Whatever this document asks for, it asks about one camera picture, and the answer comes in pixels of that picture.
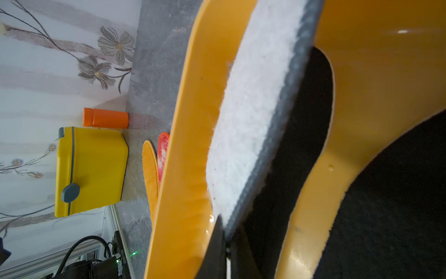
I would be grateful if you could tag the grey felt insole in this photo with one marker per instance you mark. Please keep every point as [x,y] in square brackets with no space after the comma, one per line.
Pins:
[258,99]

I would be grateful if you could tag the red white patterned insole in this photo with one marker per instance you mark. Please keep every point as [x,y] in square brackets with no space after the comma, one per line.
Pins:
[162,148]

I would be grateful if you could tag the narrow yellow fuzzy insole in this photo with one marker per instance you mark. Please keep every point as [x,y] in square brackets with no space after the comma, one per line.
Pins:
[151,180]

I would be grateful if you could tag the yellow plastic storage box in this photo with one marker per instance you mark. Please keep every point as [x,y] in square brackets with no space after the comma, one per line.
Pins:
[388,60]

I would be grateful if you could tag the yellow lidded lunch box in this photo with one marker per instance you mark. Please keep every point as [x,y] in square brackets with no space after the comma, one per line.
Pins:
[90,169]

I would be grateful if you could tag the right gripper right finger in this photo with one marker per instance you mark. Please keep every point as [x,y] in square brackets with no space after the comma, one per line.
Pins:
[243,265]

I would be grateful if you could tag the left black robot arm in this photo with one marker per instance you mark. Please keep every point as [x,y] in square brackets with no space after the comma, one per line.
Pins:
[114,266]

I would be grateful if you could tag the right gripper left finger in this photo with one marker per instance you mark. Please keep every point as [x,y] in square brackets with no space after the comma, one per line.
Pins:
[214,262]

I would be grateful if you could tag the orange cylinder bottle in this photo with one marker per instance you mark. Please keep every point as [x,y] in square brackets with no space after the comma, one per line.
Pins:
[107,119]

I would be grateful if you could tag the black insole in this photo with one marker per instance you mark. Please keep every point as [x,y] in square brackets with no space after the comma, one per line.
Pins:
[302,143]
[392,221]

